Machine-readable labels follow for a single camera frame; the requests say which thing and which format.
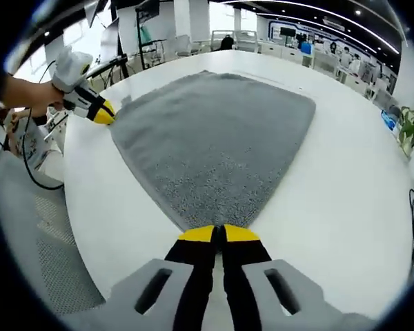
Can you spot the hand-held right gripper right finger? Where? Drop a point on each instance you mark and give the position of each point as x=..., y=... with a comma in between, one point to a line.
x=262, y=293

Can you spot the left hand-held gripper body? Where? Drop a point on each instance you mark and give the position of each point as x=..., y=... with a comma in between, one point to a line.
x=70, y=70

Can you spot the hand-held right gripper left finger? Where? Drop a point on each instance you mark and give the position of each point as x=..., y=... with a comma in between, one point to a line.
x=152, y=293

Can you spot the grey towel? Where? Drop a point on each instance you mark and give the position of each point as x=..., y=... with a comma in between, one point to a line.
x=210, y=138

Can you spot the person's left hand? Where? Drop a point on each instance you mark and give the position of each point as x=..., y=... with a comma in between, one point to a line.
x=45, y=100

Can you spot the white board panel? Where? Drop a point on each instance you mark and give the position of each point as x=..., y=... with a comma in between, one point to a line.
x=112, y=38

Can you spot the black hanging monitor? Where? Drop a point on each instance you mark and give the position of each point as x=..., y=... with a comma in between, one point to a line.
x=95, y=12

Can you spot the black screen on stand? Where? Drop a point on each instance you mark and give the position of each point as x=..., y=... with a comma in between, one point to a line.
x=148, y=10

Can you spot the grey mesh chair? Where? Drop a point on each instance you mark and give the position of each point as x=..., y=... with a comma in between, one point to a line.
x=55, y=258

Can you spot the white office chair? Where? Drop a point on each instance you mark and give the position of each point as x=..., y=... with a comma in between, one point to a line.
x=183, y=45

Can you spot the black bag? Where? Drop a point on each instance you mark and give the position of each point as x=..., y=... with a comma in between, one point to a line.
x=227, y=43

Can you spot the blue packet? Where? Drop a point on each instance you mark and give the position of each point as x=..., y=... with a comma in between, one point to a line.
x=390, y=120

